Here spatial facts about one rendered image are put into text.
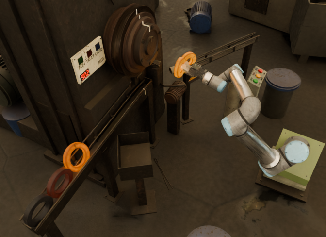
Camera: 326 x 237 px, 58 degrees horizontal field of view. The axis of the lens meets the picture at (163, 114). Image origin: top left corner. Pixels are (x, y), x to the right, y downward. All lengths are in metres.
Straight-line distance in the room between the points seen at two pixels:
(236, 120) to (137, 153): 0.68
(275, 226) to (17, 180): 2.13
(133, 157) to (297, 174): 1.28
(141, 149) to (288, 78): 1.60
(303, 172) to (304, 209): 0.29
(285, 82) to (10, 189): 2.57
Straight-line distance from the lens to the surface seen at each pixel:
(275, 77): 2.96
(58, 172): 1.81
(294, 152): 2.23
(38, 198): 1.78
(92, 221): 2.47
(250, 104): 1.79
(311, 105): 3.45
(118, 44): 1.84
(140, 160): 1.95
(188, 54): 2.49
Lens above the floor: 2.17
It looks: 45 degrees down
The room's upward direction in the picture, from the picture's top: 2 degrees counter-clockwise
